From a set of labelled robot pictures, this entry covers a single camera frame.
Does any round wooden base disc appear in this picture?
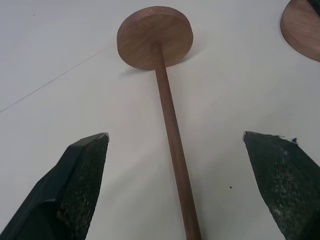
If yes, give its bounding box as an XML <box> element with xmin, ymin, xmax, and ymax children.
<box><xmin>279</xmin><ymin>0</ymin><xmax>320</xmax><ymax>63</ymax></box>

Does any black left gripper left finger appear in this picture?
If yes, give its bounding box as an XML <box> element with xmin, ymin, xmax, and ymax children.
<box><xmin>0</xmin><ymin>132</ymin><xmax>111</xmax><ymax>240</ymax></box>

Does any wooden rod with disc base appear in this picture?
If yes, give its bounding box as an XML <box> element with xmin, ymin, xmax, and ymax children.
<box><xmin>116</xmin><ymin>6</ymin><xmax>202</xmax><ymax>240</ymax></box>

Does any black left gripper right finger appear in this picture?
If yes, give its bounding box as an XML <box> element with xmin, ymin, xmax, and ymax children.
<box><xmin>241</xmin><ymin>130</ymin><xmax>320</xmax><ymax>240</ymax></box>

